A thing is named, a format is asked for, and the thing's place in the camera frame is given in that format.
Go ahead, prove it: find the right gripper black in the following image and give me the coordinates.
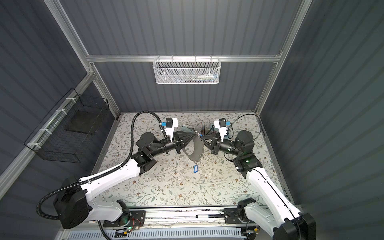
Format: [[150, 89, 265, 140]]
[[199, 134, 241, 158]]

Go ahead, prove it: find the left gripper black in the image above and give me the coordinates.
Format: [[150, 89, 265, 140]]
[[149, 131, 195, 160]]

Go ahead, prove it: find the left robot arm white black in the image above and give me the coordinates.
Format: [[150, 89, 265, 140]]
[[54, 132, 200, 229]]

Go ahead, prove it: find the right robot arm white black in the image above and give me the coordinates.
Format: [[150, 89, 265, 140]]
[[198, 131, 317, 240]]

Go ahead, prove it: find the light blue stapler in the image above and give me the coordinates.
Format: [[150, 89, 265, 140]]
[[181, 125, 196, 133]]

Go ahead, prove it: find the glue tube in basket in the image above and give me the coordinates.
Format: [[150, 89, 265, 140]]
[[190, 74, 219, 82]]

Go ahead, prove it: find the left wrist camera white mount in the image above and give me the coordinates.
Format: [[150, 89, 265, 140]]
[[161, 118, 179, 142]]

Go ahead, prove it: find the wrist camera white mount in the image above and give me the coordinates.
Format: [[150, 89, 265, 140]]
[[214, 118, 231, 142], [161, 118, 179, 142]]

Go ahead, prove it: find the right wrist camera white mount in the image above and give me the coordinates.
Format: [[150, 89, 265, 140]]
[[214, 118, 231, 142]]

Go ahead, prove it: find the white wire mesh basket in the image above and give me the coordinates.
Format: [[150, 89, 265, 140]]
[[153, 59, 222, 85]]

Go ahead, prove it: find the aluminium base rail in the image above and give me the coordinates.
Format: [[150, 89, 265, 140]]
[[62, 206, 271, 232]]

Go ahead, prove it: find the black wire basket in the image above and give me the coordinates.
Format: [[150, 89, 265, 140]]
[[24, 89, 110, 164]]

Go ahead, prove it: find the black corrugated cable conduit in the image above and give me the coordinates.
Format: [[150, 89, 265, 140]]
[[35, 110, 169, 220]]

